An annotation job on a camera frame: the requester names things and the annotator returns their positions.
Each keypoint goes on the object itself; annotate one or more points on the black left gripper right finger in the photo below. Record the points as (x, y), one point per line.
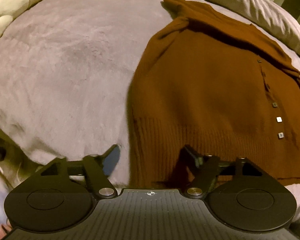
(238, 193)

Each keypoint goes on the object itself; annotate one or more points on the lilac rumpled duvet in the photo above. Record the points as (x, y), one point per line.
(270, 17)

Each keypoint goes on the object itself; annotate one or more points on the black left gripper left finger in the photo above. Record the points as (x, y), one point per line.
(62, 193)

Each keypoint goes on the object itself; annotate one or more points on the brown knit cardigan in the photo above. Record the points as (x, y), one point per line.
(218, 85)

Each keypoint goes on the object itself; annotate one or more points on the lilac fleece bed sheet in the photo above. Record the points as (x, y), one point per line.
(65, 69)

